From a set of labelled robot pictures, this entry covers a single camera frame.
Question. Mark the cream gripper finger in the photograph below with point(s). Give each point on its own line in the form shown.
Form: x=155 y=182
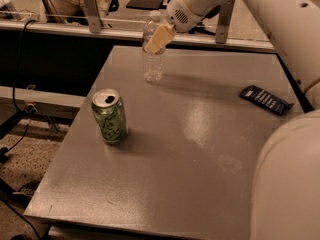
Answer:
x=162 y=36

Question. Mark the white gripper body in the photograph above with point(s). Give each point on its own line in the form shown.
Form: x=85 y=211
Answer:
x=184 y=11

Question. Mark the clear plastic water bottle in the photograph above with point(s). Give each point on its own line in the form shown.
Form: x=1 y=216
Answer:
x=153 y=64

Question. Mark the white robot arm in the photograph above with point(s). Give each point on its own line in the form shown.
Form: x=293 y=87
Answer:
x=285 y=195

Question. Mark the green soda can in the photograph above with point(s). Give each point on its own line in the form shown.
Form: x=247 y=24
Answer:
x=108 y=110

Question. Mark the black flat stool seat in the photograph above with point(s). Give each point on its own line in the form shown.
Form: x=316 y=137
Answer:
x=144 y=4

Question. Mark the person in beige trousers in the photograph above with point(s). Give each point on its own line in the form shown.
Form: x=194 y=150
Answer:
x=61 y=9

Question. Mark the dark blue snack bar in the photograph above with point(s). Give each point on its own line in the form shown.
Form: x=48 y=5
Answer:
x=266 y=100

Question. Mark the right metal rail bracket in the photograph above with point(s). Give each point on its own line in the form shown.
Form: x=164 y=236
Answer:
x=224 y=20

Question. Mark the metal rail bracket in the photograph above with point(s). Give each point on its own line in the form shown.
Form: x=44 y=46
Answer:
x=93 y=17
x=224 y=20

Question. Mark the metal rail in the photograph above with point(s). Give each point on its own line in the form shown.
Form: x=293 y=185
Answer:
x=184 y=40

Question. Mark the left metal rail bracket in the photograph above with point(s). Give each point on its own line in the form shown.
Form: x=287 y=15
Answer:
x=93 y=17

